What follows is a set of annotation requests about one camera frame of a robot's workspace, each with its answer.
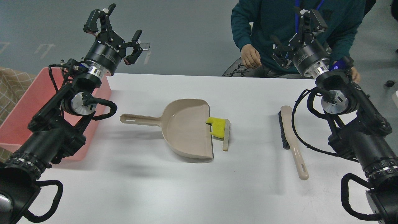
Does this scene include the beige hand brush black bristles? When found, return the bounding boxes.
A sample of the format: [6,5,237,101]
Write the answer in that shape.
[278,106,309,180]

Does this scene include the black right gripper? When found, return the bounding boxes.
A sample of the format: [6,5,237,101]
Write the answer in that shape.
[270,7,330,78]

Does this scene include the person in teal sweater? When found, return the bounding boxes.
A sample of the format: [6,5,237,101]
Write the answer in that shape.
[224,0,376,78]

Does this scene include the yellow green sponge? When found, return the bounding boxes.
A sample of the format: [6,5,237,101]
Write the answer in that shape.
[206,117,226,139]

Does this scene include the beige checkered cloth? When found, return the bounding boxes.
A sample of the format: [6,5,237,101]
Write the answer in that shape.
[0,66,35,162]

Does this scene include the beige plastic dustpan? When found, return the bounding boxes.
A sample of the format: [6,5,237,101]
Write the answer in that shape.
[120,98,214,161]

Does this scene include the person's right hand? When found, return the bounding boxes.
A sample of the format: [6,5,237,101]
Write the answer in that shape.
[241,44,262,69]

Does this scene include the grey floor plate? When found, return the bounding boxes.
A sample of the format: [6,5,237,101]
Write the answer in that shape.
[139,43,151,51]

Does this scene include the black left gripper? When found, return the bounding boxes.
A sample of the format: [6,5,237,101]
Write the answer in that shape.
[83,4,143,76]

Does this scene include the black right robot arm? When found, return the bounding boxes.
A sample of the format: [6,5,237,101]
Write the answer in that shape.
[271,7,398,224]

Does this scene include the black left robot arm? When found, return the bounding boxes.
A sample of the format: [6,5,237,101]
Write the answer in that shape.
[1,4,143,224]

